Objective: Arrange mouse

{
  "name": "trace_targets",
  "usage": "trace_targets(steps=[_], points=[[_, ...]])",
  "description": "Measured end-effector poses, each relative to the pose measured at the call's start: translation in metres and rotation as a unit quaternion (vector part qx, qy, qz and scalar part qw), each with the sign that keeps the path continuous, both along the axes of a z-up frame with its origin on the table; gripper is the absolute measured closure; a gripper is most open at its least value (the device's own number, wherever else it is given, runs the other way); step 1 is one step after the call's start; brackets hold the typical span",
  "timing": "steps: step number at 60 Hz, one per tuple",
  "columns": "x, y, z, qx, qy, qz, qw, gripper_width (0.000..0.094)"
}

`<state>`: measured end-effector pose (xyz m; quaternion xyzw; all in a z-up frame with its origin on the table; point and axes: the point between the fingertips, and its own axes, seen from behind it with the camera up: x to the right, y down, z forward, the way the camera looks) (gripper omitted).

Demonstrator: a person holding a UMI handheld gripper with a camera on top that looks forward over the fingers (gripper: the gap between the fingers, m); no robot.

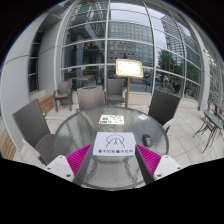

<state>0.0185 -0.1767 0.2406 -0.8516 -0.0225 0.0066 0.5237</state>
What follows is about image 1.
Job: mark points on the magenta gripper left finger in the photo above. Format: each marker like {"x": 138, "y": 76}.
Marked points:
{"x": 72, "y": 167}

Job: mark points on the grey wicker chair back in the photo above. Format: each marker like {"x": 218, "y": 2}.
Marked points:
{"x": 90, "y": 97}

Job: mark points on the grey wicker chair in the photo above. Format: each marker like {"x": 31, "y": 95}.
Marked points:
{"x": 114, "y": 92}
{"x": 64, "y": 92}
{"x": 34, "y": 129}
{"x": 163, "y": 107}
{"x": 90, "y": 97}

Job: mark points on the gold menu stand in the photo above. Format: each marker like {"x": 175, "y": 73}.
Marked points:
{"x": 129, "y": 69}

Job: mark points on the colourful menu card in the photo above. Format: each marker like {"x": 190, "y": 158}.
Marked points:
{"x": 112, "y": 119}

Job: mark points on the white printed mouse pad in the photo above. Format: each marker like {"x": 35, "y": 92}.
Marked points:
{"x": 114, "y": 144}

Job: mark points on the grey wicker chair right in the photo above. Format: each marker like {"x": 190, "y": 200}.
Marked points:
{"x": 163, "y": 107}

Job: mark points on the round glass table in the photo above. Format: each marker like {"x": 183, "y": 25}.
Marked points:
{"x": 104, "y": 172}

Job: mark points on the grey wicker chair far centre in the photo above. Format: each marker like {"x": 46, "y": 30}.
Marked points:
{"x": 114, "y": 92}

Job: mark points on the black computer mouse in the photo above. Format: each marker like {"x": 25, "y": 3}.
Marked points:
{"x": 147, "y": 140}

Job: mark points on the green metal side table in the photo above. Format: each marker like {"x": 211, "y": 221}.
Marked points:
{"x": 212, "y": 123}

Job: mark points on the grey wicker chair far left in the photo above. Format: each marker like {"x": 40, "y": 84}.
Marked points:
{"x": 64, "y": 92}

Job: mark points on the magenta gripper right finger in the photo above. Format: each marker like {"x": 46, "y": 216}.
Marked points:
{"x": 153, "y": 166}

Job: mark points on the wooden bench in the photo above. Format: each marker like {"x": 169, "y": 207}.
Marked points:
{"x": 46, "y": 103}

